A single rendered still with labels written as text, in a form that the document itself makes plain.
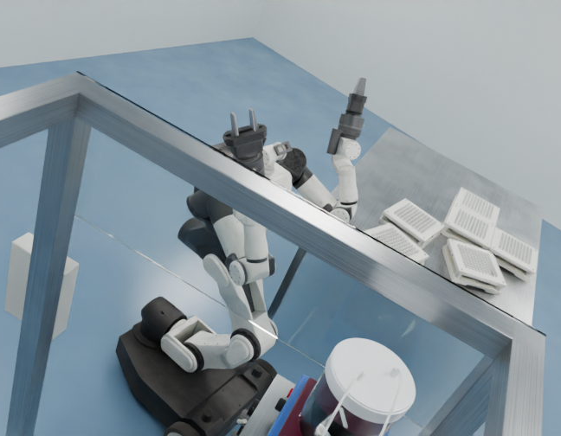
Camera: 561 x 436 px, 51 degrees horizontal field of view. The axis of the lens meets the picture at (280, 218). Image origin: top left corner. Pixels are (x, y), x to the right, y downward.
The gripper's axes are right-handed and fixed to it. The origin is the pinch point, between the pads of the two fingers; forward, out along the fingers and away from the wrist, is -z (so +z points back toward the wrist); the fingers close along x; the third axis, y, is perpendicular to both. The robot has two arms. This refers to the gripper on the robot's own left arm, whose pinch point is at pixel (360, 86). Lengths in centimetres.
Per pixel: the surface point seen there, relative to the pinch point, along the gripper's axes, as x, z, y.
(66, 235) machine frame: 84, 53, 71
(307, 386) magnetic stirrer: 115, 62, 11
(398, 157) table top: -134, 30, -52
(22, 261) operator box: 71, 66, 84
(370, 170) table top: -106, 39, -32
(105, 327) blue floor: -50, 137, 86
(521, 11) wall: -327, -110, -169
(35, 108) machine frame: 112, 22, 71
